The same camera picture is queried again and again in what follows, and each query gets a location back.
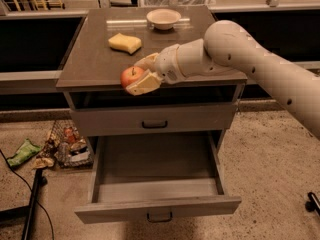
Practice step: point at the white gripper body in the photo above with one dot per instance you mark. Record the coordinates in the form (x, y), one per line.
(167, 65)

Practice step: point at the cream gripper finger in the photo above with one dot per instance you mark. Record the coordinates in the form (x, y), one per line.
(143, 83)
(147, 63)

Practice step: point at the red apple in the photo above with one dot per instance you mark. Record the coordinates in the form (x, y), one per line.
(130, 75)

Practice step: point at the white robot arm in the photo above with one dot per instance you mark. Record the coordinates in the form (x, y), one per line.
(227, 45)

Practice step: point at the closed middle drawer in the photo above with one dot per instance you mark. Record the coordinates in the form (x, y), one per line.
(157, 119)

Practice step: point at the grey drawer cabinet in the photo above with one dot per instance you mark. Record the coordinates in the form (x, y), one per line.
(91, 76)

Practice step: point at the open lower drawer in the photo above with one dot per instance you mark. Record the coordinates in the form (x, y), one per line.
(157, 178)

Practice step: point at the yellow sponge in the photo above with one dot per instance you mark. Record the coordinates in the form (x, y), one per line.
(129, 44)

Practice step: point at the white bowl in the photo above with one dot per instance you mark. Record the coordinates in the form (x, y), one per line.
(163, 19)

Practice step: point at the green snack bag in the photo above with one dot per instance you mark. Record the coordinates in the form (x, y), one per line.
(26, 150)

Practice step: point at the black stand leg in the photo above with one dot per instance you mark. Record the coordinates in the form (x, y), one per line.
(27, 212)

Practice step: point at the black caster wheel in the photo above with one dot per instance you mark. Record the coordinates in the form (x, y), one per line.
(313, 203)

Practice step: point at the wire basket with snacks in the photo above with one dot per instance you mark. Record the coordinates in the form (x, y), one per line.
(65, 147)

